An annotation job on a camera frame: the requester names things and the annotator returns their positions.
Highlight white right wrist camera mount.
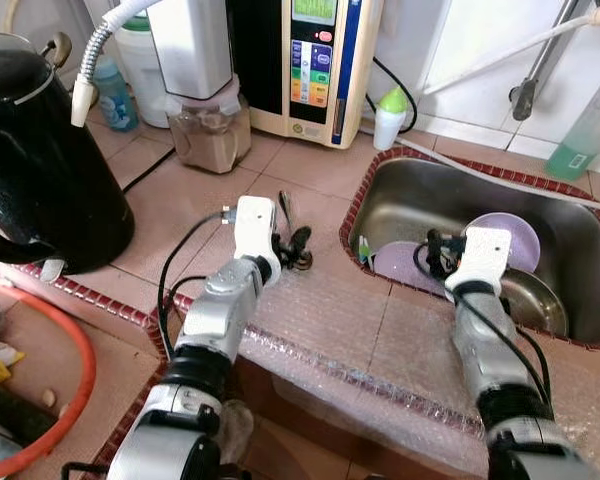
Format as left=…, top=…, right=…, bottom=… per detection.
left=445, top=227, right=513, bottom=298

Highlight white filter housing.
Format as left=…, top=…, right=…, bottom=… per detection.
left=158, top=0, right=243, bottom=109

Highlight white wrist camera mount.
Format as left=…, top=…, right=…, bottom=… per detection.
left=445, top=227, right=513, bottom=298
left=232, top=196, right=279, bottom=263

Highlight cream water ionizer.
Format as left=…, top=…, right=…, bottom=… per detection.
left=227, top=0, right=385, bottom=149

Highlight stainless steel sink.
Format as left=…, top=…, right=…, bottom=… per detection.
left=348, top=152, right=600, bottom=349

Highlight chrome faucet pipe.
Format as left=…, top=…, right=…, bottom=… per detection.
left=510, top=0, right=586, bottom=121

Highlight white plastic jug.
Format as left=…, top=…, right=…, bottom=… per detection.
left=113, top=12, right=173, bottom=129

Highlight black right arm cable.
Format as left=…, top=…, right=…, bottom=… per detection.
left=412, top=240, right=556, bottom=411

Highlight black ionizer cable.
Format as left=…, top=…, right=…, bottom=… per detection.
left=365, top=55, right=419, bottom=136

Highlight white bottle green cap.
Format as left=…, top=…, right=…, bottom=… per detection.
left=373, top=86, right=409, bottom=152

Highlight white hose with connector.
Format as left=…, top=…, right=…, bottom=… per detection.
left=420, top=5, right=600, bottom=97

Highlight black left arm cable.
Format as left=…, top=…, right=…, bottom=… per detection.
left=157, top=208, right=239, bottom=359

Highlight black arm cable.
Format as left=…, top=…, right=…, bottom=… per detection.
left=412, top=240, right=556, bottom=411
left=157, top=208, right=239, bottom=359

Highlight clear bottle teal liquid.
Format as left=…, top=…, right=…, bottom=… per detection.
left=92, top=57, right=139, bottom=133

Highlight orange plastic basin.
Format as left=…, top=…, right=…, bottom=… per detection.
left=0, top=275, right=98, bottom=479

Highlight shiny steel bowl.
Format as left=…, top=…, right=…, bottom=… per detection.
left=498, top=266, right=570, bottom=338

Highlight black kettle power cable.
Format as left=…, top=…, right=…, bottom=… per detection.
left=108, top=148, right=173, bottom=193

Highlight clear bubble wrap sheet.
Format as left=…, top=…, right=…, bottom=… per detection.
left=170, top=270, right=600, bottom=476

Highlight black electric kettle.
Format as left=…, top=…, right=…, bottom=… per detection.
left=0, top=33, right=137, bottom=273

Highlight bottle of green liquid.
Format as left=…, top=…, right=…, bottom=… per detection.
left=545, top=75, right=600, bottom=181

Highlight grey flexible spout hose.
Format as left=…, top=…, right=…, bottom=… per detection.
left=70, top=0, right=166, bottom=128

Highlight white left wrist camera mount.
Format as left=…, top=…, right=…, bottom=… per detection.
left=232, top=196, right=279, bottom=263

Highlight glass jar brown contents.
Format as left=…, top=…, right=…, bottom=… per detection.
left=167, top=98, right=253, bottom=174

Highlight thin white tube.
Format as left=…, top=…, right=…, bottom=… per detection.
left=360, top=125, right=600, bottom=215

